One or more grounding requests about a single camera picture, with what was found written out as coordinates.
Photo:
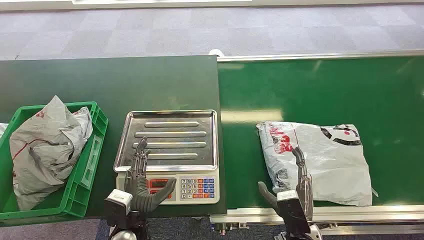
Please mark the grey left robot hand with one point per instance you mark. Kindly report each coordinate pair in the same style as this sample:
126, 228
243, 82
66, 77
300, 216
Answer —
142, 198

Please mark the small white round object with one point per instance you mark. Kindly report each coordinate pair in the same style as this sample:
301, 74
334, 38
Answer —
216, 52

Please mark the white plastic bag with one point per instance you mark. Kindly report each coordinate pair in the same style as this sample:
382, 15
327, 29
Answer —
2, 129

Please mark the grey mailer package red print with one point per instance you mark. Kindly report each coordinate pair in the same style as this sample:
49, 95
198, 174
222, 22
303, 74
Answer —
331, 165

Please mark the crumpled grey mailer package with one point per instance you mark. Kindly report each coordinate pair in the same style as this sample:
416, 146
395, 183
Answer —
46, 142

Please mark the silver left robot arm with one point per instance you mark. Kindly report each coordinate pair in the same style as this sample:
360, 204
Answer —
124, 236

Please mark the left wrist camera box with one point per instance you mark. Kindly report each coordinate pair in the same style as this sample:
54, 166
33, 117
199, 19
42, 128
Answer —
117, 205

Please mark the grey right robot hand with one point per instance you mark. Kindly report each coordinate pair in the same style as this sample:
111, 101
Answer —
305, 188

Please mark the green plastic basket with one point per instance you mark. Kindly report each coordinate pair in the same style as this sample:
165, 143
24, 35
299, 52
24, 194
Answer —
96, 122

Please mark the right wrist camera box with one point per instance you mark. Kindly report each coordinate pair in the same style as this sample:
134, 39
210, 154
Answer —
293, 212

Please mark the white electronic scale steel tray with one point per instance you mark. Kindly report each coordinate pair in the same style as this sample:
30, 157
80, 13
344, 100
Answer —
172, 139

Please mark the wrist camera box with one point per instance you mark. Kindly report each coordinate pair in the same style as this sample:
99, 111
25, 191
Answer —
293, 212
117, 205

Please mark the green belt conveyor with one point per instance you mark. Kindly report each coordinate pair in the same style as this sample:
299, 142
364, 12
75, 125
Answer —
331, 92

